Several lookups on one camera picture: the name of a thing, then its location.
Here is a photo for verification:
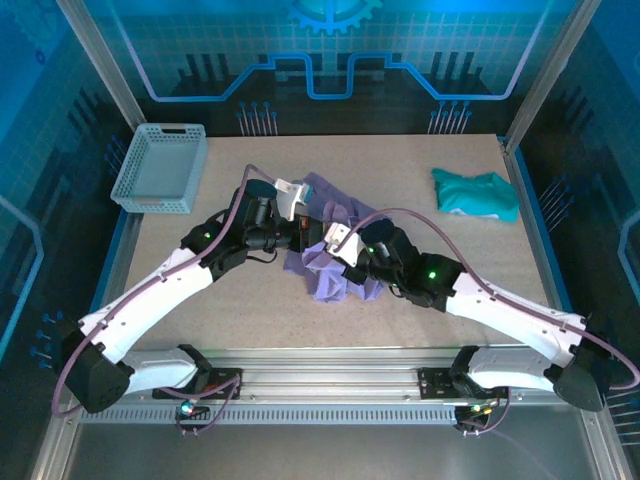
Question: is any purple t-shirt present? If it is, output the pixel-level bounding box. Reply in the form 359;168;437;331
283;172;394;305

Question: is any teal folded cloth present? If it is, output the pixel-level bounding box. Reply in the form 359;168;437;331
430;167;520;223

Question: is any light blue perforated plastic basket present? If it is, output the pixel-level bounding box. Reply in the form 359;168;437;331
109;123;209;215

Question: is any small status light board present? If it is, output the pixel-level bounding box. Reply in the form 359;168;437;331
174;399;211;419
454;402;494;421

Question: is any grey metal front panel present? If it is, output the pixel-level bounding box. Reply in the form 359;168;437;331
64;424;601;480

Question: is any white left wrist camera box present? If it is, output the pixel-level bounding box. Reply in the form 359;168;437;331
272;178;316;221

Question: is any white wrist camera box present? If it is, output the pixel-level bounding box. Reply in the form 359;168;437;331
272;178;316;221
322;223;374;266

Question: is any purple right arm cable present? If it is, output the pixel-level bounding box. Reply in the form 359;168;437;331
337;208;640;439

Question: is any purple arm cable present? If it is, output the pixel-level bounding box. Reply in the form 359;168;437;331
52;163;279;437
337;208;640;439

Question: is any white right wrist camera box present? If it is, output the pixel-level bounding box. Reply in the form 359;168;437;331
322;223;374;266

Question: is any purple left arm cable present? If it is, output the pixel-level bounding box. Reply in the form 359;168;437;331
52;163;279;437

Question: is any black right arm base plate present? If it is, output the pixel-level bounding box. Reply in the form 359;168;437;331
417;364;511;401

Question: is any aluminium mounting rail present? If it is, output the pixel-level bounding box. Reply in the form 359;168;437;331
119;345;596;407

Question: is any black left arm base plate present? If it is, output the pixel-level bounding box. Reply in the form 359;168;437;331
152;367;245;401

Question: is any grey slotted cable duct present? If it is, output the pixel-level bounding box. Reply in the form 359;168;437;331
82;405;461;426

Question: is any aluminium frame post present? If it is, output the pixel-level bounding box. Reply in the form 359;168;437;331
503;0;601;151
54;0;147;130

